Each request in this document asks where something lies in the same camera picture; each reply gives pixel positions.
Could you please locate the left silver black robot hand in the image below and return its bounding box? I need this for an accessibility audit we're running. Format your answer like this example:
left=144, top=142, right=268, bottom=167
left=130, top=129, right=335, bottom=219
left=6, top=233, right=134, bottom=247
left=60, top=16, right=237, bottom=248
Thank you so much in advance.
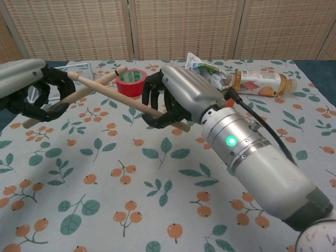
left=0, top=58, right=77, bottom=123

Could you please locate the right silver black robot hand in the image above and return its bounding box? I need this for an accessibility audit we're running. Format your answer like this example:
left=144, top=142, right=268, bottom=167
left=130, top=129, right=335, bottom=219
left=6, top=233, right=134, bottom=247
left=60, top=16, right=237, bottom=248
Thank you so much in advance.
left=141, top=65, right=227, bottom=130

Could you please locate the short wooden stick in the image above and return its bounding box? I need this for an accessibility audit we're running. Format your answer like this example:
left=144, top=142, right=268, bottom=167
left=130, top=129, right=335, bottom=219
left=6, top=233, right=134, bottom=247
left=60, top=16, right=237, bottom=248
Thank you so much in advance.
left=22, top=65, right=129, bottom=129

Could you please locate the long wooden stick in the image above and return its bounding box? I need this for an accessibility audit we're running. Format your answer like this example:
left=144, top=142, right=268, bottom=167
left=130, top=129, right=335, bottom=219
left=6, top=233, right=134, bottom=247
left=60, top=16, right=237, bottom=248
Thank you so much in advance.
left=67, top=70, right=190, bottom=132

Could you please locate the crumpled foil snack wrapper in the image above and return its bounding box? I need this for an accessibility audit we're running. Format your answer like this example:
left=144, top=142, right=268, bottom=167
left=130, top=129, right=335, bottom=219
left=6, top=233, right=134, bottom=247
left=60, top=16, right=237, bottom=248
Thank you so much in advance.
left=185, top=51, right=233, bottom=89

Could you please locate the woven bamboo screen panel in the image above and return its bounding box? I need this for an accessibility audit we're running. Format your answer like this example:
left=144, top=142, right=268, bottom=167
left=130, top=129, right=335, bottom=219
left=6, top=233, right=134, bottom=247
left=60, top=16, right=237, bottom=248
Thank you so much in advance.
left=316, top=0, right=336, bottom=61
left=4, top=0, right=136, bottom=61
left=130, top=0, right=245, bottom=61
left=0, top=12, right=29, bottom=65
left=233, top=0, right=327, bottom=61

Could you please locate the red tape roll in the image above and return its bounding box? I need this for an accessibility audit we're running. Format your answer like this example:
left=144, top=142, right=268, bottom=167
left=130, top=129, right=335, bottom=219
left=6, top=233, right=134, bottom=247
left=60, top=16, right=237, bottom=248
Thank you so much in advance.
left=115, top=69, right=149, bottom=100

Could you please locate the plastic tea bottle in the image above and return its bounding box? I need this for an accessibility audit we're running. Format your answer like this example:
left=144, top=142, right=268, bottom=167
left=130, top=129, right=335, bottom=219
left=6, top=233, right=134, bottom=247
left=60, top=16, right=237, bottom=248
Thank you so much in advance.
left=230, top=69, right=299, bottom=99

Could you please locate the floral printed tablecloth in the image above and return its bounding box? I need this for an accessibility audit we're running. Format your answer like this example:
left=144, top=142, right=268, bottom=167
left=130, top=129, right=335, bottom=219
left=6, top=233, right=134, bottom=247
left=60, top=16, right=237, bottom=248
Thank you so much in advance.
left=0, top=59, right=336, bottom=252

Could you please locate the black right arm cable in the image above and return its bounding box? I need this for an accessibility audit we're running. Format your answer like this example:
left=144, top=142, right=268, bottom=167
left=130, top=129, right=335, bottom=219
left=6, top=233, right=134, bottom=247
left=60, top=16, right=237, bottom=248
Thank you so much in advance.
left=225, top=87, right=299, bottom=166

